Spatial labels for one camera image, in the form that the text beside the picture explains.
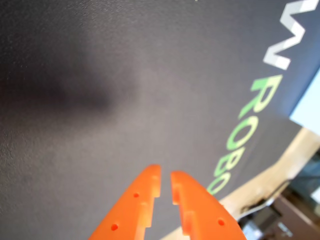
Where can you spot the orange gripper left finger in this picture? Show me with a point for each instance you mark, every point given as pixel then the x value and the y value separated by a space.
pixel 132 210

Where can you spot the dark mat with WOWROBO print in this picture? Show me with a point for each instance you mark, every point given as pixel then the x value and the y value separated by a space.
pixel 75 150

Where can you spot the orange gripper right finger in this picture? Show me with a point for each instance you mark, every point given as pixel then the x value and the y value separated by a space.
pixel 205 215

